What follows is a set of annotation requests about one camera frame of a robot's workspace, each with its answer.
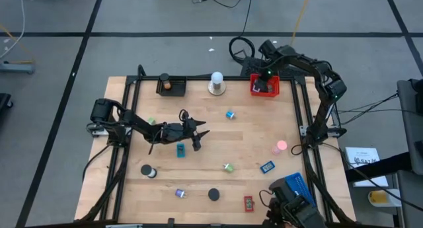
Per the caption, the black flat bar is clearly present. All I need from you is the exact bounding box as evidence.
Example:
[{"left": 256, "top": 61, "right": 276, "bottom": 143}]
[{"left": 346, "top": 151, "right": 413, "bottom": 183}]

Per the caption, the black plastic basket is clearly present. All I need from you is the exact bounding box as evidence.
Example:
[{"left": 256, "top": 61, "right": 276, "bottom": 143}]
[{"left": 156, "top": 76, "right": 188, "bottom": 98}]

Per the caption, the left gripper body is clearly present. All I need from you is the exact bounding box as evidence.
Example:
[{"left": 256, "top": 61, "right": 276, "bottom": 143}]
[{"left": 161, "top": 122, "right": 203, "bottom": 153}]

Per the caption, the black device with cable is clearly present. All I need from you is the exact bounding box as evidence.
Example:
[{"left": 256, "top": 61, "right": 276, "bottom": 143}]
[{"left": 259, "top": 176, "right": 328, "bottom": 228}]

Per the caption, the brass lamp white bulb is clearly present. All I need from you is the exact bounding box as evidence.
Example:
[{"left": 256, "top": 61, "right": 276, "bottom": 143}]
[{"left": 207, "top": 71, "right": 227, "bottom": 96}]

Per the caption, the black coiled cable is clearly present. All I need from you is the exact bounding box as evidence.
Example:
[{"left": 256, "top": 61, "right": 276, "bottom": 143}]
[{"left": 228, "top": 0, "right": 256, "bottom": 65}]

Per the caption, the grey equipment cart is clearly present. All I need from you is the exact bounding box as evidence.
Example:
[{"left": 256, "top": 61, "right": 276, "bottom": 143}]
[{"left": 395, "top": 78, "right": 423, "bottom": 228}]

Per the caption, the black hourglass white sand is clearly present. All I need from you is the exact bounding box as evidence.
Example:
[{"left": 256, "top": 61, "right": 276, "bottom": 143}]
[{"left": 140, "top": 164, "right": 158, "bottom": 179}]

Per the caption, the grey stand base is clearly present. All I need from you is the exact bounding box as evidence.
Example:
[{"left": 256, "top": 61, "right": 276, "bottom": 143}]
[{"left": 0, "top": 61, "right": 36, "bottom": 74}]

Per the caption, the black floor item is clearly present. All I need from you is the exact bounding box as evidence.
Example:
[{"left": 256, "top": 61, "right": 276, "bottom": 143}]
[{"left": 0, "top": 93, "right": 14, "bottom": 110}]

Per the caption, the red plastic basket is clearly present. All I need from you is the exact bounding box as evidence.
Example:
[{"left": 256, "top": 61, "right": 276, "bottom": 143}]
[{"left": 249, "top": 73, "right": 282, "bottom": 98}]

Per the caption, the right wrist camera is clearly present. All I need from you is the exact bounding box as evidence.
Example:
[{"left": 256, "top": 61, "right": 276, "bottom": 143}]
[{"left": 258, "top": 39, "right": 278, "bottom": 59}]

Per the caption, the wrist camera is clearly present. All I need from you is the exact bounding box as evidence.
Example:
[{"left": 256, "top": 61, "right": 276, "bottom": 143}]
[
  {"left": 258, "top": 39, "right": 278, "bottom": 59},
  {"left": 180, "top": 117, "right": 198, "bottom": 133}
]

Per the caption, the black hourglass orange sand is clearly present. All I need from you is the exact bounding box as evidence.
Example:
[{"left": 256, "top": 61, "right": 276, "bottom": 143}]
[{"left": 159, "top": 73, "right": 173, "bottom": 91}]

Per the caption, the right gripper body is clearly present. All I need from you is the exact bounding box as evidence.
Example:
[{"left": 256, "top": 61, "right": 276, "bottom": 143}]
[{"left": 256, "top": 68, "right": 276, "bottom": 93}]

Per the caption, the blue digital timer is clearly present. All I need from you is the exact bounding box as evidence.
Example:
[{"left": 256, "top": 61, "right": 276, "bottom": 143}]
[{"left": 259, "top": 160, "right": 276, "bottom": 174}]

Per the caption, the yellow hanging cable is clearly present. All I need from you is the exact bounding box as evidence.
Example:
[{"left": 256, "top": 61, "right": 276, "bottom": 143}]
[{"left": 289, "top": 0, "right": 312, "bottom": 46}]

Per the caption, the blue plastic basket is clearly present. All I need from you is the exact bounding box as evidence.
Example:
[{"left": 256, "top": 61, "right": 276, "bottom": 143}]
[{"left": 284, "top": 172, "right": 317, "bottom": 208}]

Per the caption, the pink hourglass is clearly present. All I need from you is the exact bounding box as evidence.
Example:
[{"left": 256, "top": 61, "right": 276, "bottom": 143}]
[{"left": 271, "top": 139, "right": 288, "bottom": 156}]

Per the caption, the yellow and white device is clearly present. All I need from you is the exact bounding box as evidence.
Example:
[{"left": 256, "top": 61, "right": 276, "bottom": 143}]
[{"left": 367, "top": 189, "right": 403, "bottom": 208}]

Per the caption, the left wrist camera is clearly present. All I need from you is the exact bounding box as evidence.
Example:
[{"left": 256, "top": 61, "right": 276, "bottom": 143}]
[{"left": 180, "top": 117, "right": 198, "bottom": 133}]

